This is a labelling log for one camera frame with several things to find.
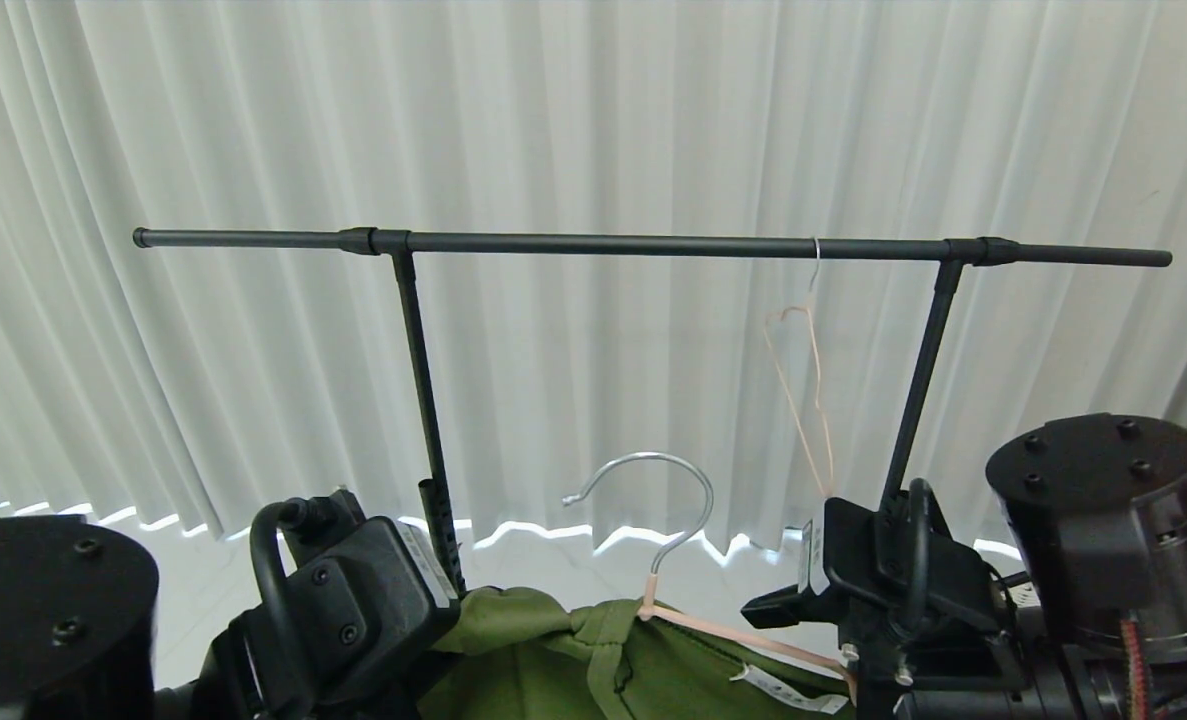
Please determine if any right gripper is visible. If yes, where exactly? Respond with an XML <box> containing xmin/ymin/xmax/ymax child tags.
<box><xmin>799</xmin><ymin>517</ymin><xmax>1024</xmax><ymax>720</ymax></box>

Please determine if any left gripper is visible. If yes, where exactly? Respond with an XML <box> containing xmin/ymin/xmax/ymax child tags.
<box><xmin>393</xmin><ymin>517</ymin><xmax>462</xmax><ymax>651</ymax></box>

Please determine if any green long-sleeved shirt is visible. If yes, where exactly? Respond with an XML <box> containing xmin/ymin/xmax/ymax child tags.
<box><xmin>418</xmin><ymin>585</ymin><xmax>854</xmax><ymax>720</ymax></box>

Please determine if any pink clothes hanger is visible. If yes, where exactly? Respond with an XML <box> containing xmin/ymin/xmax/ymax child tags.
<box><xmin>563</xmin><ymin>452</ymin><xmax>861</xmax><ymax>703</ymax></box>
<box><xmin>761</xmin><ymin>237</ymin><xmax>838</xmax><ymax>501</ymax></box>

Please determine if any black clothes rack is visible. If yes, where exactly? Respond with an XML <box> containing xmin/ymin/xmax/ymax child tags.
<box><xmin>133</xmin><ymin>227</ymin><xmax>1174</xmax><ymax>599</ymax></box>

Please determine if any white curtain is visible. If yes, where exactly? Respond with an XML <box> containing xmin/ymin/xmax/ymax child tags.
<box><xmin>0</xmin><ymin>0</ymin><xmax>1187</xmax><ymax>561</ymax></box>

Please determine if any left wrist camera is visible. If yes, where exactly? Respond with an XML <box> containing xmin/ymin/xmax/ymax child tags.
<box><xmin>273</xmin><ymin>487</ymin><xmax>459</xmax><ymax>706</ymax></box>

